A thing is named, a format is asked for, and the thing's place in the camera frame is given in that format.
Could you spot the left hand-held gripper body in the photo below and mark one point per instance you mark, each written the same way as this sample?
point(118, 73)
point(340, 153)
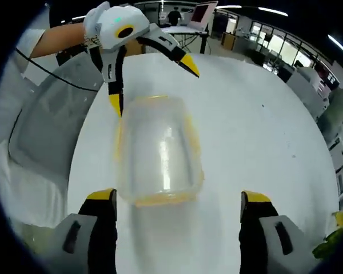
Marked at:
point(117, 27)

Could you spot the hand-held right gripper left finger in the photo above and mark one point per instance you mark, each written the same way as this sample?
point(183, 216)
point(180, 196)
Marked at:
point(80, 239)

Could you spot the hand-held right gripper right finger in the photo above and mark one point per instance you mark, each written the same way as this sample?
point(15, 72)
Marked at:
point(271, 242)

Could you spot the clear container with yellow clips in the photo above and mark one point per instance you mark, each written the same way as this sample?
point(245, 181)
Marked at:
point(160, 154)

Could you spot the person's left hand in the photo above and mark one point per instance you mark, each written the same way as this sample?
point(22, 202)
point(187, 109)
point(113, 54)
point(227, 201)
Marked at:
point(92, 20)

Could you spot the white standing desk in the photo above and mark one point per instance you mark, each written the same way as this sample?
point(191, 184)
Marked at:
point(185, 31)

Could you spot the green potted plant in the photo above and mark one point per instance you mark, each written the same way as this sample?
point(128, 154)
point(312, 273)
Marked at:
point(334, 242)

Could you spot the small yellow object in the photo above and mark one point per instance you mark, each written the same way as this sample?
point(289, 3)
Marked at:
point(342, 219)

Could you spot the large monitor with pink frame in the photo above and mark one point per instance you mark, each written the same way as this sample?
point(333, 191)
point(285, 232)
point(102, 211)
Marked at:
point(202, 12)

